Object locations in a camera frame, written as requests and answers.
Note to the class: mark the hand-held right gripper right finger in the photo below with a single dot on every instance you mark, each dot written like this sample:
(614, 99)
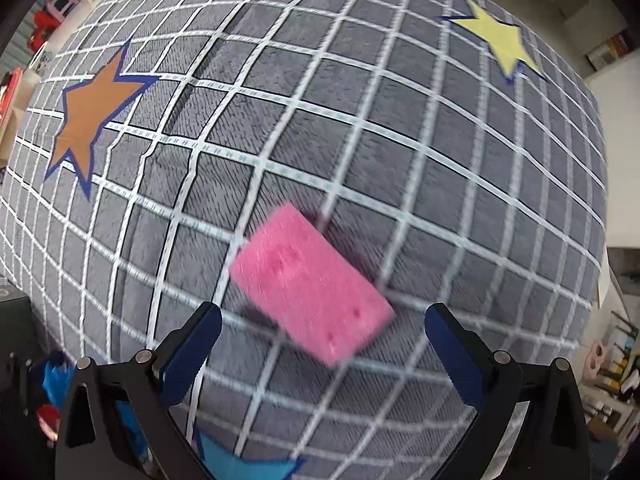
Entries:
(452, 355)

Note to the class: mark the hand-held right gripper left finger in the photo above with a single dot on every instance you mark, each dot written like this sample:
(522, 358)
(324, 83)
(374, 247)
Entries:
(192, 355)

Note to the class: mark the pink sponge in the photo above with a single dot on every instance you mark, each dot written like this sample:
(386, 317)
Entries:
(310, 285)

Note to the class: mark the blue cloth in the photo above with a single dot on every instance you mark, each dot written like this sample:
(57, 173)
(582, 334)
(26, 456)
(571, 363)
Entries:
(55, 377)

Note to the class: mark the pink plush slippers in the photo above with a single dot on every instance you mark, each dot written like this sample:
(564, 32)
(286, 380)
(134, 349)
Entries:
(595, 357)

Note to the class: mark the grey grid star-print blanket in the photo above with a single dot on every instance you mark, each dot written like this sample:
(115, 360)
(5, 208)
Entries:
(400, 185)

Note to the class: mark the red plastic stool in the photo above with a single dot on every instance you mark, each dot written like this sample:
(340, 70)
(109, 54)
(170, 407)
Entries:
(44, 32)

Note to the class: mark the purple plastic stool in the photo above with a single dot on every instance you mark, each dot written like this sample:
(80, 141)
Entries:
(62, 6)

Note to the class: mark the cardboard box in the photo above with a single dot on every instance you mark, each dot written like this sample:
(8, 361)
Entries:
(610, 50)

